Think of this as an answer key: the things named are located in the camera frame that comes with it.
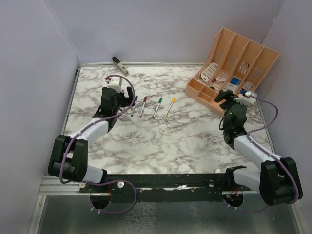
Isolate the blue marker pen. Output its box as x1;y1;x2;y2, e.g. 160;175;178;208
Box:
131;101;137;117

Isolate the red marker pen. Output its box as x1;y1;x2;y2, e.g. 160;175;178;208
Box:
139;101;146;118

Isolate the green marker pen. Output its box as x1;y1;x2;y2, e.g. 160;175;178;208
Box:
152;103;161;119

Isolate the yellow marker pen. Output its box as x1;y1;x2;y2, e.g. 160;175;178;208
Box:
164;102;174;117

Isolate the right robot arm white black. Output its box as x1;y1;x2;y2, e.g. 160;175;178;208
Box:
214;90;303;206

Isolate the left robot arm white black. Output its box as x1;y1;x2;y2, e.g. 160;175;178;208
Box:
48;86;134;193

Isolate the white card packet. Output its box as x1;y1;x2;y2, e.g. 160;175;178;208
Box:
223;83;237;93

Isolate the white red box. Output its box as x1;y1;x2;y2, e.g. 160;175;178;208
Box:
242;81;253;90

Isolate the white oval tag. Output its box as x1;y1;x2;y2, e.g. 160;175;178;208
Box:
201;62;218;82

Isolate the grey black stapler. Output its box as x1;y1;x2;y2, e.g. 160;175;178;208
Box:
112;56;129;76

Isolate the peach desk file organizer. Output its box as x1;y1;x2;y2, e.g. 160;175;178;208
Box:
185;28;279;116

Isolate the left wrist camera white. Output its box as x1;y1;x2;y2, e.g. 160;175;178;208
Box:
105;76;122;93

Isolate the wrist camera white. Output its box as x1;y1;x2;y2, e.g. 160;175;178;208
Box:
234;91;257;106
105;76;122;93

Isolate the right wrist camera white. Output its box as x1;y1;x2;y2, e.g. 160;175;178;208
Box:
234;91;257;106

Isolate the black mounting rail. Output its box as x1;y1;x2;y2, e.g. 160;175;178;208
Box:
80;173;250;203

